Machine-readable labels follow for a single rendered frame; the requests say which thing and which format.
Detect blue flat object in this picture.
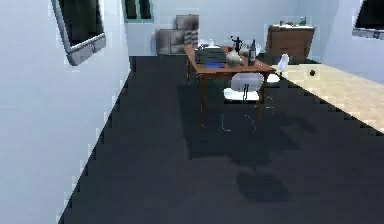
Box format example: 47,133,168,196
204,61,227,69

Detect brown wooden table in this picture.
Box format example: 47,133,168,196
183,44,277,128

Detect white chair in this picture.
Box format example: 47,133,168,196
265,53,290,84
220,72,266,133

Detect white round vase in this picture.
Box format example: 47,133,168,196
225,49,245,67

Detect grey stacked boxes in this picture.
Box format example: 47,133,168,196
154,13,200,56

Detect black figurine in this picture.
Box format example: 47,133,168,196
231,36,244,54

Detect dark glass bottle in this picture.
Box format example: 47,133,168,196
247,39,258,67

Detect green framed window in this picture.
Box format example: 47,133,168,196
121,0,155,24

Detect brown wooden cupboard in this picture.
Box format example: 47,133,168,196
265,24,316,65

